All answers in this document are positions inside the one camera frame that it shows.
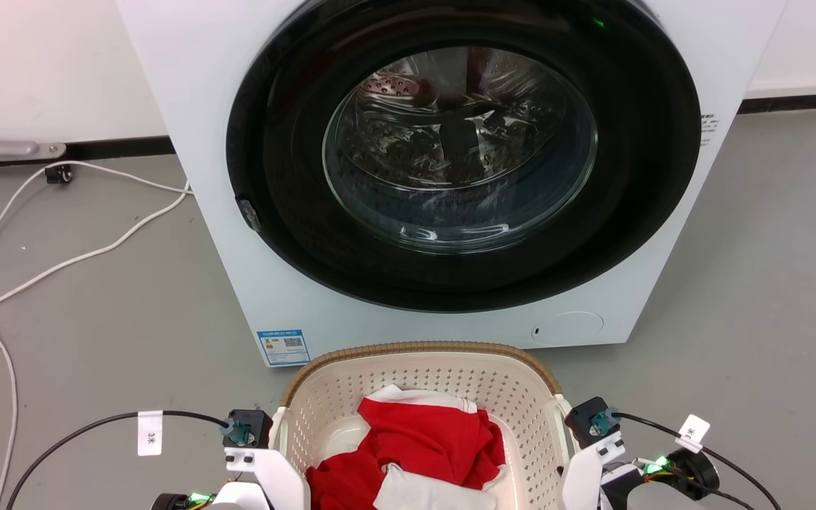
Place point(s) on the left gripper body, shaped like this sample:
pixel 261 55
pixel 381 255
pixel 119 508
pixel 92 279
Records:
pixel 241 498

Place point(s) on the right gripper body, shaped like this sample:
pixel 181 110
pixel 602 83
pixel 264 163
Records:
pixel 619 485

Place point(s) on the beige perforated laundry basket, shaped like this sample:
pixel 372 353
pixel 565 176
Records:
pixel 337 397

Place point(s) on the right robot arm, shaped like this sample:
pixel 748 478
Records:
pixel 691 473

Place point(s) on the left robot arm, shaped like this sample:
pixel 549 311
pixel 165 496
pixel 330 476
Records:
pixel 171 502

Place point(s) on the blue energy label sticker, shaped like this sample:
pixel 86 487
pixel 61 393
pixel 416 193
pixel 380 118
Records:
pixel 283 347

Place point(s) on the round drain filter cover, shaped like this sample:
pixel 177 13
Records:
pixel 568 328

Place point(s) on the white garment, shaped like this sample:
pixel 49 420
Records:
pixel 426 492

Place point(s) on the red garment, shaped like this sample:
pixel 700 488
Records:
pixel 422 439

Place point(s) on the black round washer door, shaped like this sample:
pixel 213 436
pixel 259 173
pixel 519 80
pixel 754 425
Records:
pixel 287 177

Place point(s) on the small printed warning sticker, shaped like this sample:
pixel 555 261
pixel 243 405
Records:
pixel 708 127

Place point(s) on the black baseboard strip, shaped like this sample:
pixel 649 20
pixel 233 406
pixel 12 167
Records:
pixel 794 103
pixel 125 148

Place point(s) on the small black caster wheel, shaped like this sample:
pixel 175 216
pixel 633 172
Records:
pixel 58 173

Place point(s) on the white front-load washing machine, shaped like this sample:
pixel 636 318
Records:
pixel 188 85

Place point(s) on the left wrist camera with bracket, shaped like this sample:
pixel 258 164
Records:
pixel 248 428

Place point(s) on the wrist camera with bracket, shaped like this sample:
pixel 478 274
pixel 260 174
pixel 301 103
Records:
pixel 588 421
pixel 248 428

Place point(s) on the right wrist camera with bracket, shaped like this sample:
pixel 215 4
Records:
pixel 588 421

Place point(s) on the grey pipe wall bracket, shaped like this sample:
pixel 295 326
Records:
pixel 4 148

